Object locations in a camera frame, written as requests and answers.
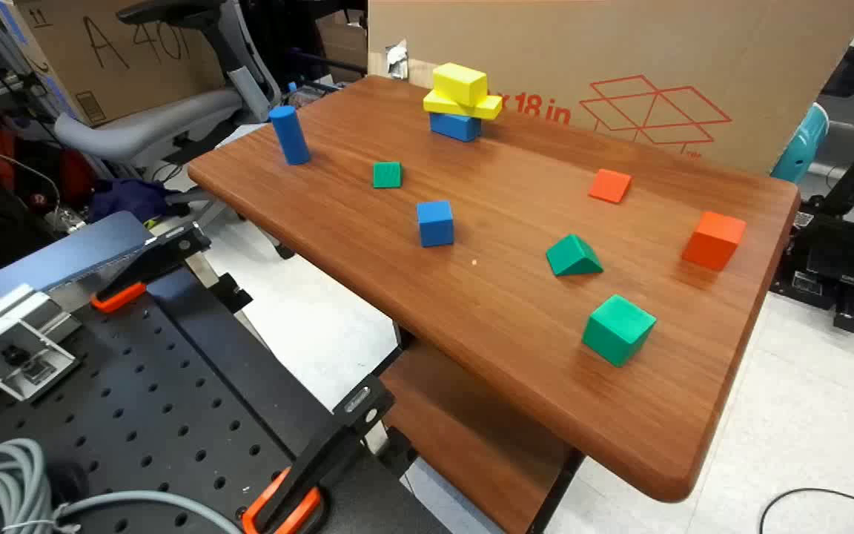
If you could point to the flat yellow block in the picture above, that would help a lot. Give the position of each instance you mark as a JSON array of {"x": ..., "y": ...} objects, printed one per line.
[{"x": 484, "y": 108}]

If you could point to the green wedge block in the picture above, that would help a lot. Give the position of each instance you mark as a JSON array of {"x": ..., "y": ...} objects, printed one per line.
[{"x": 572, "y": 256}]

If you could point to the large green cube block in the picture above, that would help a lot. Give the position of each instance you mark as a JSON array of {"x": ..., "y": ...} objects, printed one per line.
[{"x": 619, "y": 331}]

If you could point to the black orange bar clamp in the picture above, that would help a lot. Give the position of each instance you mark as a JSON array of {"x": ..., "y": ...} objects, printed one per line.
[
  {"x": 151, "y": 265},
  {"x": 312, "y": 463}
]

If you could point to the small green cube block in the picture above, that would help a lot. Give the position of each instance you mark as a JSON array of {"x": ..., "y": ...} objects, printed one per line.
[{"x": 388, "y": 175}]

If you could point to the red flat block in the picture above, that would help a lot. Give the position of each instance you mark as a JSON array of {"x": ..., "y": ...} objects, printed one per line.
[{"x": 610, "y": 185}]

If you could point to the blue cube block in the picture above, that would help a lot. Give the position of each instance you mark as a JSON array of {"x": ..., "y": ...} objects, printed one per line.
[{"x": 435, "y": 227}]

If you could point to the large printed cardboard box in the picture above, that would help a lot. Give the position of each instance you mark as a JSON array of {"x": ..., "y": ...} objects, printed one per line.
[{"x": 644, "y": 61}]

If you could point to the blue cylinder block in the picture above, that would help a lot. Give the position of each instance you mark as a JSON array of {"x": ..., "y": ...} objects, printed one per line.
[{"x": 293, "y": 136}]

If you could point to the black perforated mounting board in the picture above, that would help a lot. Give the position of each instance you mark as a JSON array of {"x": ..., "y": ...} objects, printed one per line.
[{"x": 151, "y": 403}]

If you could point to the cardboard box with handwriting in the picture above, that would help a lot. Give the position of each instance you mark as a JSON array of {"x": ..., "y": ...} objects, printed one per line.
[{"x": 112, "y": 49}]

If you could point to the blue base block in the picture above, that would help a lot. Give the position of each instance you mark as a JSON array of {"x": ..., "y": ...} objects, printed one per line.
[{"x": 456, "y": 129}]

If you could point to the orange cube block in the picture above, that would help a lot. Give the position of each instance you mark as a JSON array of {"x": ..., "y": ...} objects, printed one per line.
[{"x": 713, "y": 240}]

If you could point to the thick yellow block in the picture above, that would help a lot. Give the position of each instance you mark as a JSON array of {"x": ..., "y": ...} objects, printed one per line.
[{"x": 459, "y": 83}]

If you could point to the grey black office chair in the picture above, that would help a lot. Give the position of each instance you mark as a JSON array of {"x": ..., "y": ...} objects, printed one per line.
[{"x": 164, "y": 114}]

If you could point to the blue grey metal plate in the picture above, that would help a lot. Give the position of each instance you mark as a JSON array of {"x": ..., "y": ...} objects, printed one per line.
[{"x": 44, "y": 262}]

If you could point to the wooden lower shelf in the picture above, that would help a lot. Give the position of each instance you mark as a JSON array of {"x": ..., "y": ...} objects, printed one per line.
[{"x": 475, "y": 440}]

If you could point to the black equipment stand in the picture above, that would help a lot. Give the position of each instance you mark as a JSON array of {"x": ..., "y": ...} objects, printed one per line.
[{"x": 848, "y": 246}]

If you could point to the aluminium corner bracket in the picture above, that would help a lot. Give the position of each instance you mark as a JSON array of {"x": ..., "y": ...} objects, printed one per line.
[{"x": 13, "y": 356}]

